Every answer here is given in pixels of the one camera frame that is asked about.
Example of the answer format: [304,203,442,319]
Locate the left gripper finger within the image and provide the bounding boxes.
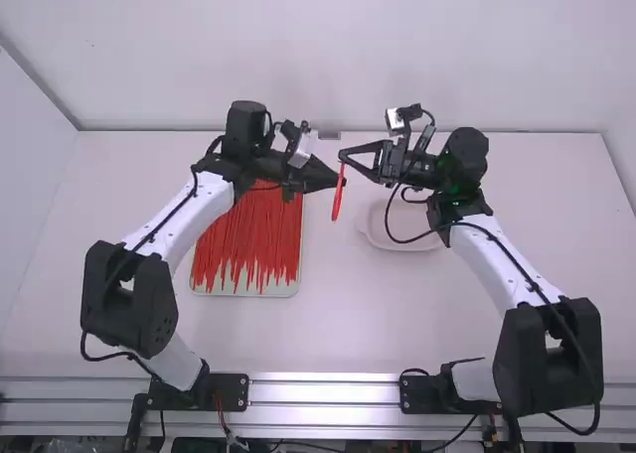
[302,175,342,195]
[303,157,343,180]

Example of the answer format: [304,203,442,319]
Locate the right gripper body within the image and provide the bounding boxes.
[378,135,442,190]

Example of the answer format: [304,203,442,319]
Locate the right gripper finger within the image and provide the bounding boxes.
[340,155,385,184]
[338,138,388,159]

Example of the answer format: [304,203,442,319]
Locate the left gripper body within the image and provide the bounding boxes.
[252,148,315,204]

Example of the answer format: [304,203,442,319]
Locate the orange cable tie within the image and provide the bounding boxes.
[330,160,350,223]

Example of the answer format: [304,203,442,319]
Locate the white dish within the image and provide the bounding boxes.
[356,193,446,252]

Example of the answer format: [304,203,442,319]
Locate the pale tray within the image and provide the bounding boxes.
[188,174,312,300]

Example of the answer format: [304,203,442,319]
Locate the silver rails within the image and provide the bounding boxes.
[0,370,636,442]

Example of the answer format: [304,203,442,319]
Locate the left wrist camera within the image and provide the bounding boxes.
[288,132,317,171]

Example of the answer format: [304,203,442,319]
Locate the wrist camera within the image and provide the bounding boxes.
[384,104,406,139]
[288,132,317,171]

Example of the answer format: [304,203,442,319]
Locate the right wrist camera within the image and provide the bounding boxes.
[384,104,406,139]

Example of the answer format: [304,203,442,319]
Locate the black cable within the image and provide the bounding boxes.
[383,182,444,246]
[544,400,603,438]
[78,327,153,378]

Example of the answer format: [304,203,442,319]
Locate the row of orange cable ties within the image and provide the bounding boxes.
[192,176,305,295]

